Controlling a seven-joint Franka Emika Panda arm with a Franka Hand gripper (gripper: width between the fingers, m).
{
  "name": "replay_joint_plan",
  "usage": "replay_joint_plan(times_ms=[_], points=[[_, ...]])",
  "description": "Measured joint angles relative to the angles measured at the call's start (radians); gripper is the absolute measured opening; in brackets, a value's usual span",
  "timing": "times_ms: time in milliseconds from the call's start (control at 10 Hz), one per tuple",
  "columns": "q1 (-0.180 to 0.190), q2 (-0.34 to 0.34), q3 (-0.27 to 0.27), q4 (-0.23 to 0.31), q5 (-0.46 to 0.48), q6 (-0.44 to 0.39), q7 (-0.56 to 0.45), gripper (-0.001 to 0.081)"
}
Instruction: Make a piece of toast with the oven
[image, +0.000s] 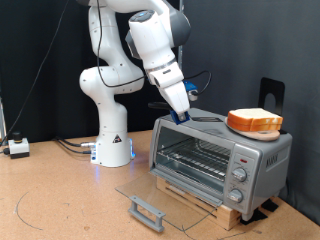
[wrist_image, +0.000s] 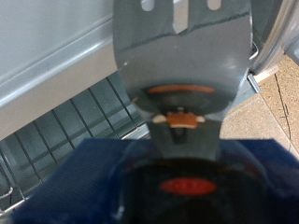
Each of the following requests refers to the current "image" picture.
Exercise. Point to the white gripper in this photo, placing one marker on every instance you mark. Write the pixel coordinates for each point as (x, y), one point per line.
(173, 90)

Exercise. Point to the black spatula with blue block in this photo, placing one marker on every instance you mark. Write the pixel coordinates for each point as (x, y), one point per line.
(175, 119)

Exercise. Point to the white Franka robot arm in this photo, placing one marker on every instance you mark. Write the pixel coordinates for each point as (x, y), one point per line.
(110, 110)

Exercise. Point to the silver oven temperature knob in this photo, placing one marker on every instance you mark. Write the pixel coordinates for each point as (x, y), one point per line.
(239, 174)

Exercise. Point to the silver toaster oven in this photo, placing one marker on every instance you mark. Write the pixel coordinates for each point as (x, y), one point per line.
(266, 156)

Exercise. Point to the silver oven timer knob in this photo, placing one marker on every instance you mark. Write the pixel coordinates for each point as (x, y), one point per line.
(235, 196)

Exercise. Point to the vertical metal pole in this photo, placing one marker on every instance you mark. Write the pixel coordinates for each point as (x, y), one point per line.
(180, 53)

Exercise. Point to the round pinkish wooden plate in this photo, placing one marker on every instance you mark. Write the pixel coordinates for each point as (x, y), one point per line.
(263, 135)

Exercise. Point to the black metal bookend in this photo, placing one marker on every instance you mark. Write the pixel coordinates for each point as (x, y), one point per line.
(263, 86)

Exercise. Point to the wooden pallet base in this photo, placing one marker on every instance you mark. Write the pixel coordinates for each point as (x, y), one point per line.
(230, 216)

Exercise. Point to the black tape patch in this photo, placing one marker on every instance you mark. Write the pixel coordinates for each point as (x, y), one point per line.
(270, 205)

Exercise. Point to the emergency stop button box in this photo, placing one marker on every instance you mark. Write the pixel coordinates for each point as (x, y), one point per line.
(18, 148)

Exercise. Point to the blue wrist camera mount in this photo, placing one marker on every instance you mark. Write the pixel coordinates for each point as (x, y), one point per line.
(190, 87)

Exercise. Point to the metal frame leg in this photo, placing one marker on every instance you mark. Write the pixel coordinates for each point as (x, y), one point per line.
(2, 123)

